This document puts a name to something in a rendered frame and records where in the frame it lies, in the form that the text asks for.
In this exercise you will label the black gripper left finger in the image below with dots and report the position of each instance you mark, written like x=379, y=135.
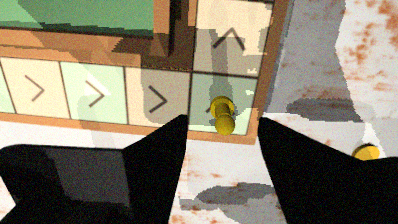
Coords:
x=140, y=181

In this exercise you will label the orange board border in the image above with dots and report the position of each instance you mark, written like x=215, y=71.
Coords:
x=179, y=59

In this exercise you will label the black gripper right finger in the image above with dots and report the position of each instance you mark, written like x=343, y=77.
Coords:
x=317, y=184

